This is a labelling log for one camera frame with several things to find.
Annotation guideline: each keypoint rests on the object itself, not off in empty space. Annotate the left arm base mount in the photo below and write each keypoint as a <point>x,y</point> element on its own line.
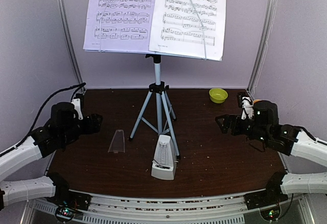
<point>74,200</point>

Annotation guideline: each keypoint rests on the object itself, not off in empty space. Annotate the aluminium front rail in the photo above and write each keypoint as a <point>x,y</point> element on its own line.
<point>230,208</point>

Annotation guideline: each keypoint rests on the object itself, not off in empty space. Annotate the white sheet music page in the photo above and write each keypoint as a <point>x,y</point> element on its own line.
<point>189,28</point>

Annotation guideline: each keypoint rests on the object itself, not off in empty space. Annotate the aluminium corner post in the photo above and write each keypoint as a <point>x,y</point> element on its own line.
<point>69,42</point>
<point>263,46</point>

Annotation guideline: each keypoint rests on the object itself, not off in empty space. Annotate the purple sheet music page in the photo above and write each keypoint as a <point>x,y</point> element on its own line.
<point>118,26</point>

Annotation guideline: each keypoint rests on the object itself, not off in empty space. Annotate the right aluminium corner post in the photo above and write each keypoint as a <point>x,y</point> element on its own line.
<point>263,46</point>

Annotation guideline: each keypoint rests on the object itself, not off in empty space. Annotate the left aluminium corner post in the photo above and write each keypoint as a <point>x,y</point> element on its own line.
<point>69,42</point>

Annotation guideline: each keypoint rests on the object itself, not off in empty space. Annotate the grey metronome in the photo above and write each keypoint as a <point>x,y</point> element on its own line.
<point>164,162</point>

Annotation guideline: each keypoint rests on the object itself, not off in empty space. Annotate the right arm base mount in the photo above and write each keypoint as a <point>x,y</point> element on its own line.
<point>262,199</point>

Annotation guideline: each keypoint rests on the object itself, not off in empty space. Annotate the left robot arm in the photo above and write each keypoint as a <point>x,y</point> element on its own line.
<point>64,127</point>

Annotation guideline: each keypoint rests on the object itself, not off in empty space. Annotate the patterned white mug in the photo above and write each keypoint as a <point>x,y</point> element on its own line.
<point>256,101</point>

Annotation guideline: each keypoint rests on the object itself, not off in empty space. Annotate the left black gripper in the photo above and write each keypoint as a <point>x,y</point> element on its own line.
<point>95,125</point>

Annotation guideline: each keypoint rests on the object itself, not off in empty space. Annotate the clear metronome front cover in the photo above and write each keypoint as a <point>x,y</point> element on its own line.
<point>117,143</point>

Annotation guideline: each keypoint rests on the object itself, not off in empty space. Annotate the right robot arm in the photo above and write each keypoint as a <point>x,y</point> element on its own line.
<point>259,121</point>

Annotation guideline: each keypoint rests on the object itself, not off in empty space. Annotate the light blue music stand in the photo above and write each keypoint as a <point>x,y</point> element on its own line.
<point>116,90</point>

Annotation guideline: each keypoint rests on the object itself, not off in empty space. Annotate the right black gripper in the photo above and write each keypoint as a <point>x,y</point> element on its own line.
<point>235,118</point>

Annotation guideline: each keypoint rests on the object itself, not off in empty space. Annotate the yellow-green bowl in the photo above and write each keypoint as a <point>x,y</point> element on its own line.
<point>218,95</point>

